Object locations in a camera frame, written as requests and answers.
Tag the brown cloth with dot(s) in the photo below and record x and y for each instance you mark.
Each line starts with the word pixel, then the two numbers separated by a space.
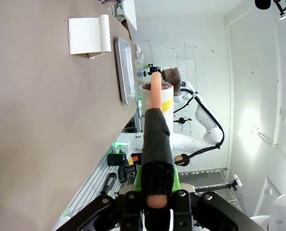
pixel 172 77

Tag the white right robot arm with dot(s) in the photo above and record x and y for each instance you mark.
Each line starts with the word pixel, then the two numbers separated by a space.
pixel 205 113

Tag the translucent plastic container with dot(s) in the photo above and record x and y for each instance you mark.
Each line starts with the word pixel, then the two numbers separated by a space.
pixel 140 65

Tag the red emergency stop button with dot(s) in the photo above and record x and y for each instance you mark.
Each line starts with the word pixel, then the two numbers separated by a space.
pixel 133 160

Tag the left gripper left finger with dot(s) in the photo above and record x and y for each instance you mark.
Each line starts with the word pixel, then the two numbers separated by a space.
pixel 109 211

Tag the black box device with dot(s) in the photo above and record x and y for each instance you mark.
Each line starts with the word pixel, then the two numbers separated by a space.
pixel 116 159

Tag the white overhead camera on mount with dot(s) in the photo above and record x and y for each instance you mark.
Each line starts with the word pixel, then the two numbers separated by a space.
pixel 283 10

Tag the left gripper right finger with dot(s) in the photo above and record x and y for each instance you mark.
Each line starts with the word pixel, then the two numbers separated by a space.
pixel 205 211

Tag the white camera on black arm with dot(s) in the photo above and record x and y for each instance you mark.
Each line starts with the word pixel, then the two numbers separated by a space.
pixel 229 185

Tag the black cylindrical tool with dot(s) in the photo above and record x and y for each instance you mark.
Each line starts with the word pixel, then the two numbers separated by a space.
pixel 109 183

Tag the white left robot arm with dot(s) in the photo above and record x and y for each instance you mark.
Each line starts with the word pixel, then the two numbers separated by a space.
pixel 284 214

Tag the silver metal tray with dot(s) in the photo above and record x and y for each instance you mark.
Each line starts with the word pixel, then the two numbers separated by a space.
pixel 124 72

